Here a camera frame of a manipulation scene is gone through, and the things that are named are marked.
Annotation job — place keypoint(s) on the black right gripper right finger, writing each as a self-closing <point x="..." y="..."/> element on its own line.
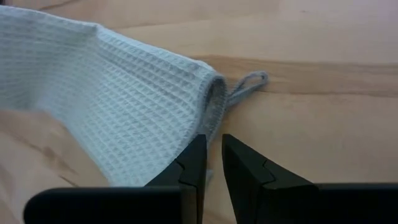
<point x="280" y="202"/>

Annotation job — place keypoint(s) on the grey waffle towel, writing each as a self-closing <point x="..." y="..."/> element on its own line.
<point x="109" y="93"/>

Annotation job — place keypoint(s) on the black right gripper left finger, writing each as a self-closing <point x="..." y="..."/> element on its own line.
<point x="124" y="205"/>

